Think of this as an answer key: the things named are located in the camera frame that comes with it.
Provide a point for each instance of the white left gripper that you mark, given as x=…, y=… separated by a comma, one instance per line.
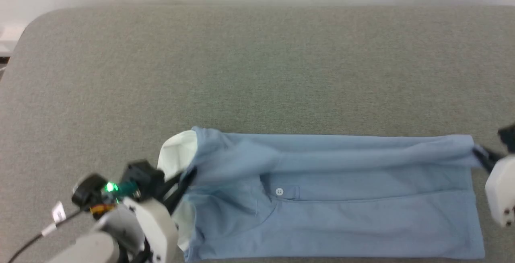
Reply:
x=157, y=227

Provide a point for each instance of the light blue polo shirt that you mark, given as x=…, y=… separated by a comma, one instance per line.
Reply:
x=330, y=198

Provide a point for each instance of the white wall box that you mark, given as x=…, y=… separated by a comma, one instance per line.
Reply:
x=8, y=40

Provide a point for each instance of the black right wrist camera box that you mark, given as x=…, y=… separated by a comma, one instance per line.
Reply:
x=507, y=138

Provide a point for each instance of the black left round wrist motor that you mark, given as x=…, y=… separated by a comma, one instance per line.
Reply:
x=88, y=190

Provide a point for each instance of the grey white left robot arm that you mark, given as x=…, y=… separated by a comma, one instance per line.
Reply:
x=100, y=239

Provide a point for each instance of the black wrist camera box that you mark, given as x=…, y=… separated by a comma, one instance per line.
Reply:
x=143, y=178
x=507, y=138

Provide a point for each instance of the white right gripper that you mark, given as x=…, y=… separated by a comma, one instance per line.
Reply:
x=501, y=190

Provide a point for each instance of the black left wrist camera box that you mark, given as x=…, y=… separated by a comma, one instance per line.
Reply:
x=143, y=178

